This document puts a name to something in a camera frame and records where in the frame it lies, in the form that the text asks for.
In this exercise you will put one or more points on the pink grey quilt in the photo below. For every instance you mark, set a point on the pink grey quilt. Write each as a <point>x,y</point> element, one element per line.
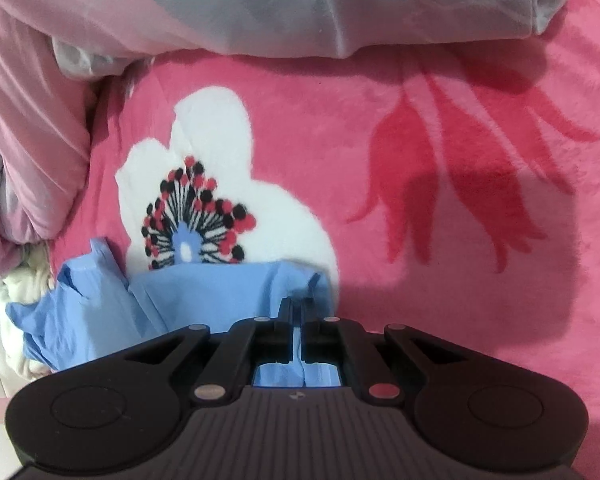
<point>280,5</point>

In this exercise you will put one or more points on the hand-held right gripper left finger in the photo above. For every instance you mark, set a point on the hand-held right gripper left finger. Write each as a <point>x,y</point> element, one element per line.
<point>285,330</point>

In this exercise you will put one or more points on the pink floral blanket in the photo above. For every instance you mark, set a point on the pink floral blanket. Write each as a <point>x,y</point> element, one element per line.
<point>430,260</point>

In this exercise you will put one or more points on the cream fleece garment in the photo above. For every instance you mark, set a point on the cream fleece garment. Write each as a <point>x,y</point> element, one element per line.
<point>20,280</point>

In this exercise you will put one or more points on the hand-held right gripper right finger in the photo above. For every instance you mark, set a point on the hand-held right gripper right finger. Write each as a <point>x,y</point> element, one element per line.
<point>312,332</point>

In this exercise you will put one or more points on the blue t-shirt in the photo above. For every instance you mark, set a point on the blue t-shirt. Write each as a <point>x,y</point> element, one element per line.
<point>190,300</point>

